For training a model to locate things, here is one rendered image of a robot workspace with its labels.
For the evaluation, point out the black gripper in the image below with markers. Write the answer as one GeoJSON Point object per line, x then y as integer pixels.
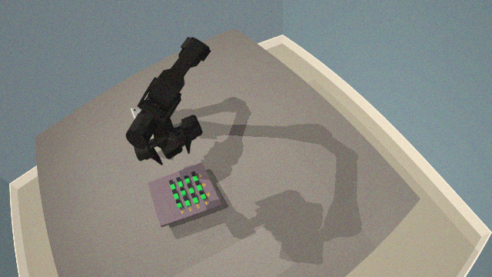
{"type": "Point", "coordinates": [190, 127]}

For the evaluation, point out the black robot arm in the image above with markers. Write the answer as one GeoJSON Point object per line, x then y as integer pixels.
{"type": "Point", "coordinates": [163, 98]}

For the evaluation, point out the dark mauve switch panel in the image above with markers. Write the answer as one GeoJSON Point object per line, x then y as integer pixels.
{"type": "Point", "coordinates": [182, 195]}

